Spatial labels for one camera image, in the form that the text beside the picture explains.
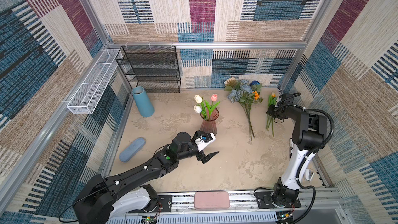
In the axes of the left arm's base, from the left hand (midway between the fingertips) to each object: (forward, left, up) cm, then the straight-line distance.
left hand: (213, 142), depth 75 cm
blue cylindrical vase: (+29, +40, -7) cm, 50 cm away
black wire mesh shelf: (+56, +39, +1) cm, 68 cm away
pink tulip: (+17, -1, +13) cm, 21 cm away
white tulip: (+11, +7, +11) cm, 17 cm away
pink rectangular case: (-21, +1, -17) cm, 27 cm away
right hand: (+28, -41, -16) cm, 52 cm away
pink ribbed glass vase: (+16, +1, 0) cm, 16 cm away
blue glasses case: (+4, +45, -15) cm, 48 cm away
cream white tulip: (+17, +7, +13) cm, 22 cm away
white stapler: (-11, -48, -16) cm, 52 cm away
